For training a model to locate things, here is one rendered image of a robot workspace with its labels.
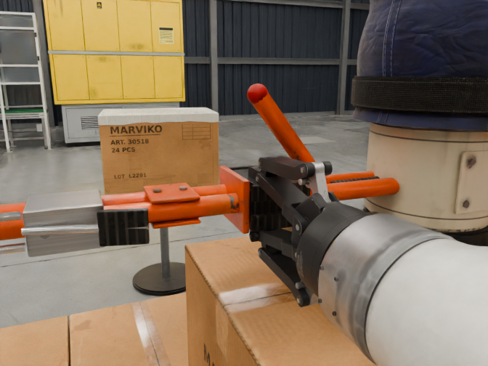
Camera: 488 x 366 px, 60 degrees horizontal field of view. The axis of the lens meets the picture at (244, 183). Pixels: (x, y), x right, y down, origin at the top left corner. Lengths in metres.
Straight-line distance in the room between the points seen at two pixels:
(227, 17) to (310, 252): 11.50
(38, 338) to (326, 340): 0.96
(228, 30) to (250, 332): 11.37
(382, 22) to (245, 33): 11.38
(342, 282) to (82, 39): 7.54
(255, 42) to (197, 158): 9.86
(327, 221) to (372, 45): 0.29
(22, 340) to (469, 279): 1.20
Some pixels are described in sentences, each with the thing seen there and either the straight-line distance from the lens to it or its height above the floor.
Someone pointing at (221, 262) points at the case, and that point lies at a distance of 0.63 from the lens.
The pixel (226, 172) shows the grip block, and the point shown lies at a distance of 0.49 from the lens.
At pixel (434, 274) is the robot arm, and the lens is 0.23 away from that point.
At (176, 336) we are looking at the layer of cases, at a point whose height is 0.54.
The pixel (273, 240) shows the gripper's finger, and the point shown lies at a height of 1.06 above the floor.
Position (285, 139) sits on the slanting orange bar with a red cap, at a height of 1.15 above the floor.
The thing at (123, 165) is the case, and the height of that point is 0.76.
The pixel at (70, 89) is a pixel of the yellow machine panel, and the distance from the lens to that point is 7.71.
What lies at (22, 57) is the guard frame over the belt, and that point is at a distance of 7.68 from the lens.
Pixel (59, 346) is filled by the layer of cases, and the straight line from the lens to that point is 1.26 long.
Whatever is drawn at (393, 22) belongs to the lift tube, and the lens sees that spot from 0.54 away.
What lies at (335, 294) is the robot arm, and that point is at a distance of 0.29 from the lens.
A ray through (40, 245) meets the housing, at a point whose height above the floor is 1.07.
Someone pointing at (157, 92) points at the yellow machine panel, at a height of 0.89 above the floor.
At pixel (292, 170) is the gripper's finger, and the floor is 1.14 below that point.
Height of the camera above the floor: 1.22
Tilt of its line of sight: 14 degrees down
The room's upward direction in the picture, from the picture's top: straight up
